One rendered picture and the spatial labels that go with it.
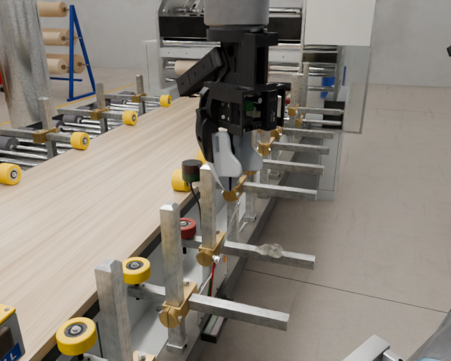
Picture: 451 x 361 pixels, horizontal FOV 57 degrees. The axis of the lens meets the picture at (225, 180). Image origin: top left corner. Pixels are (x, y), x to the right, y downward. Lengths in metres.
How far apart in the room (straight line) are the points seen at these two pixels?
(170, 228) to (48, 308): 0.34
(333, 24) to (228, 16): 2.83
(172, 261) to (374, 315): 1.65
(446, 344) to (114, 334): 0.57
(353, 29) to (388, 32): 6.32
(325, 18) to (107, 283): 2.80
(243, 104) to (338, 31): 2.84
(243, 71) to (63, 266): 0.86
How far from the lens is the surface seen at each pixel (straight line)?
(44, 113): 2.24
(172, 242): 0.98
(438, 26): 9.62
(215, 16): 0.49
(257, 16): 0.49
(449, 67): 9.72
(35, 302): 1.10
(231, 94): 0.48
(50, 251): 1.29
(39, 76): 4.95
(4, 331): 0.54
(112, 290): 0.77
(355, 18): 3.28
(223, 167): 0.54
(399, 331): 2.43
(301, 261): 1.25
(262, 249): 1.26
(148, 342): 1.34
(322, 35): 3.30
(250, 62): 0.48
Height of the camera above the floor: 1.54
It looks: 23 degrees down
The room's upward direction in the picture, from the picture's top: straight up
